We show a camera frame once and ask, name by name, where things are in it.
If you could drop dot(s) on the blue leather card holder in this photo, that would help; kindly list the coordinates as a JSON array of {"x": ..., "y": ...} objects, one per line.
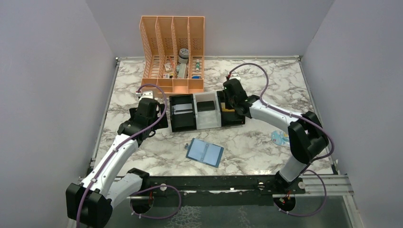
[{"x": 204, "y": 152}]

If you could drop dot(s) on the black tray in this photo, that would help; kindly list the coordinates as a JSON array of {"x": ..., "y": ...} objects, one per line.
[
  {"x": 182, "y": 122},
  {"x": 228, "y": 118}
]

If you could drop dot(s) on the left black tray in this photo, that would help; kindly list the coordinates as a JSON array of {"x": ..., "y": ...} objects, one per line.
[{"x": 182, "y": 122}]

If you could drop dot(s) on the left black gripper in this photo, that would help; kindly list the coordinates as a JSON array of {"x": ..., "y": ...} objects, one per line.
[{"x": 162, "y": 124}]

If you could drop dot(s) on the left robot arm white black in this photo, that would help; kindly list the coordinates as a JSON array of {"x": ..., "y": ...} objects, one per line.
[{"x": 91, "y": 202}]

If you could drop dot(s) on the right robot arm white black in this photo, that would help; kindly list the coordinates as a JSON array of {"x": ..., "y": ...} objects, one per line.
[{"x": 305, "y": 133}]

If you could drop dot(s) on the black mounting base rail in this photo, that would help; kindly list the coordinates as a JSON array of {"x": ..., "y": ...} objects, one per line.
[{"x": 269, "y": 183}]

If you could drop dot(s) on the white middle tray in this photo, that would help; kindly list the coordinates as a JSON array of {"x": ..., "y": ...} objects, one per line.
[{"x": 207, "y": 119}]

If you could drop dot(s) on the small green white bottle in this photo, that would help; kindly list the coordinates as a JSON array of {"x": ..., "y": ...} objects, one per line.
[{"x": 197, "y": 65}]

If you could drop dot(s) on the orange plastic file organizer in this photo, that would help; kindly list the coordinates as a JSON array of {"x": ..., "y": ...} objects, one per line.
[{"x": 162, "y": 38}]

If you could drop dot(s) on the right black tray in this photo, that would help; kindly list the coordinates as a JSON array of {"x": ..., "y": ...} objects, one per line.
[{"x": 228, "y": 118}]

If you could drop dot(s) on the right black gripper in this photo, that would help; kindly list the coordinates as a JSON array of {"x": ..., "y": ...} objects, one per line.
[{"x": 227, "y": 106}]

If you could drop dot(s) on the gold credit card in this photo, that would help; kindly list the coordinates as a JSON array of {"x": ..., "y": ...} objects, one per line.
[{"x": 227, "y": 110}]

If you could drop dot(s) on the black VIP card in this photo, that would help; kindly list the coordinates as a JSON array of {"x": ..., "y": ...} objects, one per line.
[{"x": 206, "y": 106}]

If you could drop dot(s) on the small orange white box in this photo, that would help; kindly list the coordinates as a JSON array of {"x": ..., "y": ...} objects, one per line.
[{"x": 168, "y": 67}]

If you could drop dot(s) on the grey round-headed bottle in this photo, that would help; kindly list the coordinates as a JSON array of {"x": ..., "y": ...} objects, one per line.
[{"x": 183, "y": 59}]

